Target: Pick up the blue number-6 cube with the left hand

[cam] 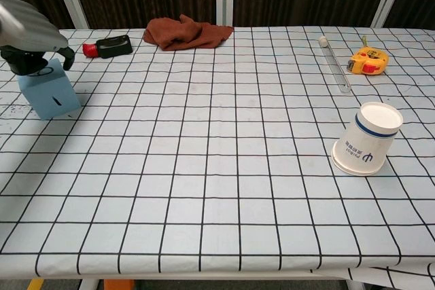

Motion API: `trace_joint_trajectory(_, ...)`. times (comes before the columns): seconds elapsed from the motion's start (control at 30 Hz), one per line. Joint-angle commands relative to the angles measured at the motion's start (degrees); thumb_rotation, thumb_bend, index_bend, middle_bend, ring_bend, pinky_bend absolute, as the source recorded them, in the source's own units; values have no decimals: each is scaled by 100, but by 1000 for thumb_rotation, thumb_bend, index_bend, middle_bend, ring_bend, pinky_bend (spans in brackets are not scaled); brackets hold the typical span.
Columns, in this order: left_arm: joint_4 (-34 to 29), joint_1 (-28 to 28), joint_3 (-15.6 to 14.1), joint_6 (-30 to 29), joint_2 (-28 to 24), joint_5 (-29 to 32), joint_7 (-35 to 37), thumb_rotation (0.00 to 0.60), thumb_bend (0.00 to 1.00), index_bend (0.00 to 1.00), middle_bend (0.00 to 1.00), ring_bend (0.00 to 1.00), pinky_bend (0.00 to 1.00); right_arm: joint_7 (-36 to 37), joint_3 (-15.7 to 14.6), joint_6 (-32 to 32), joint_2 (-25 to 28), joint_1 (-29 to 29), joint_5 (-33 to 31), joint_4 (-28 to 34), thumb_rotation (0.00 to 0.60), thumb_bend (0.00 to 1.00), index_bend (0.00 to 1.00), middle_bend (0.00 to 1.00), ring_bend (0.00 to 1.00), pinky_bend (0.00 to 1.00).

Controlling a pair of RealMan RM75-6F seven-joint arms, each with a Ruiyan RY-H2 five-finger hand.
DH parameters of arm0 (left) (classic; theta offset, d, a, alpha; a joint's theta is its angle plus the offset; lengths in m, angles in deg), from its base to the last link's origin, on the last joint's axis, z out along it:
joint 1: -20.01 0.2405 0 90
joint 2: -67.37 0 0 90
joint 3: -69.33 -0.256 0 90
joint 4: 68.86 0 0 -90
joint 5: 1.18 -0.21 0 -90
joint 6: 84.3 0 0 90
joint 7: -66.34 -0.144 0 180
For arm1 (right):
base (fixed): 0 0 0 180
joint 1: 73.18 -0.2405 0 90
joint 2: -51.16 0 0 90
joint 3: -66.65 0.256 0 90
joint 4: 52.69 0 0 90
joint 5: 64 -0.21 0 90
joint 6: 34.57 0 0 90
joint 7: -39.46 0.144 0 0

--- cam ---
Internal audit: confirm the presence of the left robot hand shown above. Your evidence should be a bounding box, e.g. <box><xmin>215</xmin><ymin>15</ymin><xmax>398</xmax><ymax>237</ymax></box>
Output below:
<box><xmin>0</xmin><ymin>0</ymin><xmax>75</xmax><ymax>76</ymax></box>

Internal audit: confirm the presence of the blue cube with numbers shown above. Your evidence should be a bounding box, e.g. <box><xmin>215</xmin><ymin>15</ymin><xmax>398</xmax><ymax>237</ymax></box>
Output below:
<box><xmin>17</xmin><ymin>58</ymin><xmax>82</xmax><ymax>121</ymax></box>

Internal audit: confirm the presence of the white grid tablecloth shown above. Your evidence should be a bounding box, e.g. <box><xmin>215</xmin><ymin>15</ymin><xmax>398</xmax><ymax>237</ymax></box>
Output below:
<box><xmin>0</xmin><ymin>26</ymin><xmax>435</xmax><ymax>290</ymax></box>

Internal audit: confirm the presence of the black and red device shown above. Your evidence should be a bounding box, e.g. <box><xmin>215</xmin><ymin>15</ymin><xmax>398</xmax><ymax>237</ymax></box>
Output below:
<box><xmin>82</xmin><ymin>35</ymin><xmax>134</xmax><ymax>60</ymax></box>

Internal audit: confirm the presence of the brown crumpled cloth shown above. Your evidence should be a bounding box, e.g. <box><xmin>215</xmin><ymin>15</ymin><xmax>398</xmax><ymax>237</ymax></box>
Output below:
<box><xmin>143</xmin><ymin>14</ymin><xmax>235</xmax><ymax>52</ymax></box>

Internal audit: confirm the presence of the orange box under table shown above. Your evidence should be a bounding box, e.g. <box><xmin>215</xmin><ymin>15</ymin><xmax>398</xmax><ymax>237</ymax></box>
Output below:
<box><xmin>103</xmin><ymin>278</ymin><xmax>136</xmax><ymax>290</ymax></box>

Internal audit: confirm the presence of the clear glass test tube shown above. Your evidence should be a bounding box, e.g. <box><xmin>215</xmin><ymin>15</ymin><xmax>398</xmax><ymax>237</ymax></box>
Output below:
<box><xmin>318</xmin><ymin>35</ymin><xmax>351</xmax><ymax>93</ymax></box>

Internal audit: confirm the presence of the yellow tape measure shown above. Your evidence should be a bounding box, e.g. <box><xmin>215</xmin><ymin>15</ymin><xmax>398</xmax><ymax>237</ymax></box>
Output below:
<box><xmin>346</xmin><ymin>35</ymin><xmax>389</xmax><ymax>76</ymax></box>

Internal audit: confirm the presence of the white paper cup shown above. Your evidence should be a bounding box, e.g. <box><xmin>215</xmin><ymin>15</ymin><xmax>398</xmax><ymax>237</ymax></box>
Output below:
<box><xmin>331</xmin><ymin>101</ymin><xmax>404</xmax><ymax>177</ymax></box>

